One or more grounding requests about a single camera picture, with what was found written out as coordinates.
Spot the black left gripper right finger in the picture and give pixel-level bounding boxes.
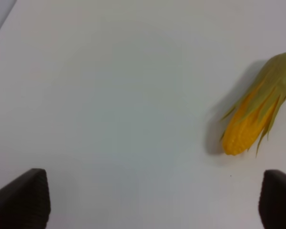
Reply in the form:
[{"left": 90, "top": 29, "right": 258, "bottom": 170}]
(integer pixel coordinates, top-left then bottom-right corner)
[{"left": 258, "top": 169, "right": 286, "bottom": 229}]

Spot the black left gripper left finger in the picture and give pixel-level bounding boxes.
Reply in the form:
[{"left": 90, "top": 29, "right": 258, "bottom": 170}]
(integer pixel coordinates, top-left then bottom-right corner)
[{"left": 0, "top": 168, "right": 51, "bottom": 229}]

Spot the corn cob with green husk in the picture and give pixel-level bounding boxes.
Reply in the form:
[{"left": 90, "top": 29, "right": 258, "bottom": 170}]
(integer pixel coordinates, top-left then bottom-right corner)
[{"left": 221, "top": 52, "right": 286, "bottom": 156}]

